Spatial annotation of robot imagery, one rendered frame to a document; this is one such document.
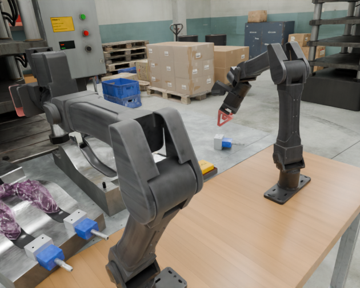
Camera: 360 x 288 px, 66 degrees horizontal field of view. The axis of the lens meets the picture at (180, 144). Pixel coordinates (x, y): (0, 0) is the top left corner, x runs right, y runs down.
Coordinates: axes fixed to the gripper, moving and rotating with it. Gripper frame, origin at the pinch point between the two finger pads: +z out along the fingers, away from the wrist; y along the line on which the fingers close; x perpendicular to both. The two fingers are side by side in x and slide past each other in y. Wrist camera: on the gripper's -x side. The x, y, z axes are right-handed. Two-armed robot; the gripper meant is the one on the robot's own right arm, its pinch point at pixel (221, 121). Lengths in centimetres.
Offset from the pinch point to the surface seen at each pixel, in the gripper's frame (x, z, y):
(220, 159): 8.1, 9.6, 11.6
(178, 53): -129, 90, -331
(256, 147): 19.3, 3.5, -3.8
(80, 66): -82, 23, -12
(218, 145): 4.6, 9.4, 3.0
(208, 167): 5.5, 6.8, 25.6
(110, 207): -13, 17, 57
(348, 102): 129, 23, -330
